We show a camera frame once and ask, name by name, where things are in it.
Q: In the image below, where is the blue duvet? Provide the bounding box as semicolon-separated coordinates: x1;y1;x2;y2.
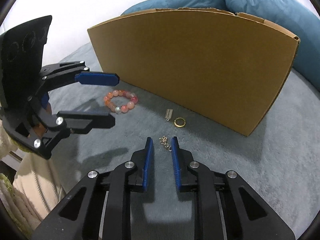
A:
120;0;320;93

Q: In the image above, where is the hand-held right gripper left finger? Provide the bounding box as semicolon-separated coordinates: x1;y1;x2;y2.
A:
32;137;154;240

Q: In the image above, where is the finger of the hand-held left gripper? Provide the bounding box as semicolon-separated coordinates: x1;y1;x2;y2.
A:
32;110;116;160
40;60;120;98

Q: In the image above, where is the small gold chain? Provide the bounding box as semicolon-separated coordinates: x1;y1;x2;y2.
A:
159;136;172;152

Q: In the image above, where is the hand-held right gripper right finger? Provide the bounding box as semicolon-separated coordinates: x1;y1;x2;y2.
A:
171;136;295;240

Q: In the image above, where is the pink bead bracelet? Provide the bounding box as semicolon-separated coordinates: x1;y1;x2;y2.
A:
103;89;138;114

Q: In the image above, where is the grey fleece blanket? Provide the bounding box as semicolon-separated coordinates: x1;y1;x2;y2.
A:
25;36;320;240

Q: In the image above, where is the brown cardboard box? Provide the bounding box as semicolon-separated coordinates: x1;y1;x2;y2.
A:
87;7;300;137

